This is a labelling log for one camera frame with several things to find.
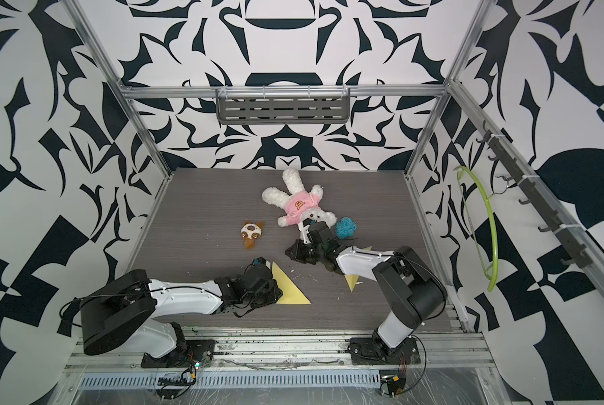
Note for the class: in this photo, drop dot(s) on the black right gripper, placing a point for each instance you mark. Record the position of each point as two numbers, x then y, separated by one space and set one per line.
297 254

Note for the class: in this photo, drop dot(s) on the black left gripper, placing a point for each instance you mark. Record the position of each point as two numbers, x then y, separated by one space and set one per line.
276 294

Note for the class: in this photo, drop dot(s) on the yellow square paper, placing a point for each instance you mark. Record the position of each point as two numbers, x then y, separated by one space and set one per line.
352 281

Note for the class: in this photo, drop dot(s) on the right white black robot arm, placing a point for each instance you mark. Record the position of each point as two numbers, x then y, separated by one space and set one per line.
412 291

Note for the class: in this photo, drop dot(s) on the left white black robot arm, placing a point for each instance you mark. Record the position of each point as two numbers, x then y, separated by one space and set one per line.
124 316

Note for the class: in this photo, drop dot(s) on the teal yarn bundle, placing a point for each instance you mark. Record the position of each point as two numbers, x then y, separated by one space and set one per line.
345 229

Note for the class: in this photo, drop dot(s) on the white plush bunny pink shirt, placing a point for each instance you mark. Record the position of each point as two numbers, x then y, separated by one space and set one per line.
298 203

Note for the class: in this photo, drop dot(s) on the small brown white plush toy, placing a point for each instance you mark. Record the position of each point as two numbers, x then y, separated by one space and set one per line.
250 233

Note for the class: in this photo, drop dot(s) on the grey perforated metal shelf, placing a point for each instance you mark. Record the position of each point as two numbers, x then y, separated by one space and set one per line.
283 105

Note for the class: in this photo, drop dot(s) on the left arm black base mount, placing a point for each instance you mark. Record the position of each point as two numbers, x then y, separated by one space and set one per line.
193 352

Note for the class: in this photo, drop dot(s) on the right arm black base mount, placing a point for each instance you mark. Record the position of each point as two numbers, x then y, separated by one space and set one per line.
368 351

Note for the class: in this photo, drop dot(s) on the white slotted cable duct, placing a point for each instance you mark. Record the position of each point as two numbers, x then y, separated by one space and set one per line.
368 379

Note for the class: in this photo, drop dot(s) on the grey wall hook rail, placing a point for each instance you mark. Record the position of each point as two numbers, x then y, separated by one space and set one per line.
536 194

